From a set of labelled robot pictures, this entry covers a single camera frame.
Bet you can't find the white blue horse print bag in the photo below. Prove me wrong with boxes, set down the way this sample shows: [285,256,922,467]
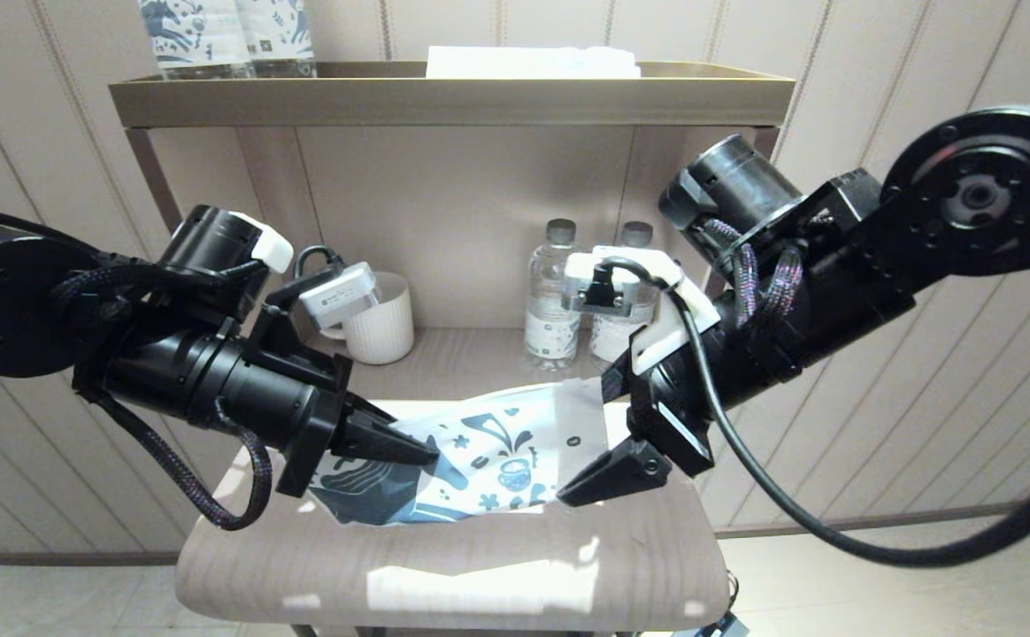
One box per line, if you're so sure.
[307,378,611,526]

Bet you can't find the white ribbed mug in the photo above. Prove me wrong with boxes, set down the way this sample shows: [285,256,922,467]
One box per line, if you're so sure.
[320,271,416,366]

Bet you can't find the clear water bottle black cap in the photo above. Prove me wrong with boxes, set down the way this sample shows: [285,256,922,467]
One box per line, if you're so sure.
[590,221,662,368]
[524,219,588,372]

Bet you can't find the beige wooden shelf cabinet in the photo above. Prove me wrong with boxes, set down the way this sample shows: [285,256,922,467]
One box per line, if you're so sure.
[111,62,797,637]

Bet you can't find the flat white blue packet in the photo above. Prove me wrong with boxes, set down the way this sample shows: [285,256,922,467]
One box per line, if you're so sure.
[427,46,642,81]

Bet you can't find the patterned bags on top shelf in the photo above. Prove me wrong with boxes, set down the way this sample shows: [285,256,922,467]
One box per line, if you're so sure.
[136,0,255,81]

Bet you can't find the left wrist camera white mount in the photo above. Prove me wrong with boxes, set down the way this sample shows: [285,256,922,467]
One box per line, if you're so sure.
[260,261,381,355]

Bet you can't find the braided left arm cable sleeve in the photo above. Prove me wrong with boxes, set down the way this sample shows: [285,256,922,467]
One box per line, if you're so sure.
[55,261,274,532]

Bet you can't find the braided arm cable sleeve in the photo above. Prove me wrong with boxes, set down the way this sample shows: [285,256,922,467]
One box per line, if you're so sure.
[701,217,805,333]
[55,261,274,532]

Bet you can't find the black right camera cable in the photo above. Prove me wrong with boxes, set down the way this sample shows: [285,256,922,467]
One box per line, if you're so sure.
[599,257,1030,569]

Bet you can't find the black camera cable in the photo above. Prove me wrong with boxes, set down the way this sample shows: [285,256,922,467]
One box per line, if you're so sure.
[294,244,345,280]
[599,257,1030,569]

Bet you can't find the braided right arm cable sleeve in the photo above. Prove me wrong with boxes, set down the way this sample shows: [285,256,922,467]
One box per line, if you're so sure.
[701,217,805,333]

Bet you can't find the black left camera cable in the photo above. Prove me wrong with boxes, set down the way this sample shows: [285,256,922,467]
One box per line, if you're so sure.
[294,244,345,280]

